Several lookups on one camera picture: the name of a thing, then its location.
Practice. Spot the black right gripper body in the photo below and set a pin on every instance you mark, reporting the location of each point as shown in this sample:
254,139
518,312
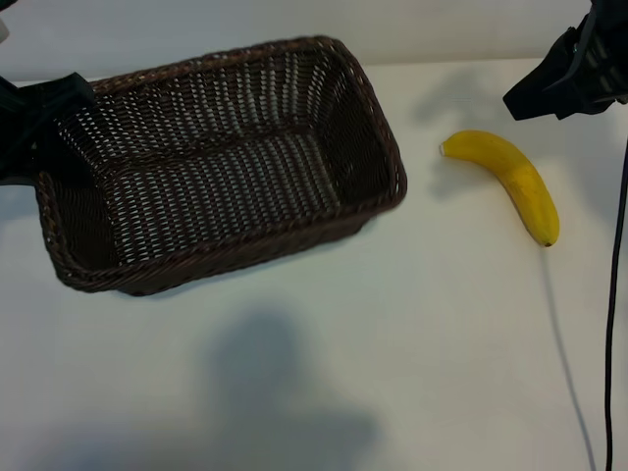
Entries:
611,49

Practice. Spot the yellow banana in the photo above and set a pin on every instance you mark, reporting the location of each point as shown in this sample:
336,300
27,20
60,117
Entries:
525,181

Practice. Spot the dark brown wicker basket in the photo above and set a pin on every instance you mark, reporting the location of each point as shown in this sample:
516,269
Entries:
221,162

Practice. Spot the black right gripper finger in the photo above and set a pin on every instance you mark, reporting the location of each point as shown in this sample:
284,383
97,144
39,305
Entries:
584,107
554,83

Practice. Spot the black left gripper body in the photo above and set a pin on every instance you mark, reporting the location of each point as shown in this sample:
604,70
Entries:
17,118

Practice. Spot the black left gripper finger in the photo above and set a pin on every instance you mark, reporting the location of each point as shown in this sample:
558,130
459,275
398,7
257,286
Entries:
64,98
19,167

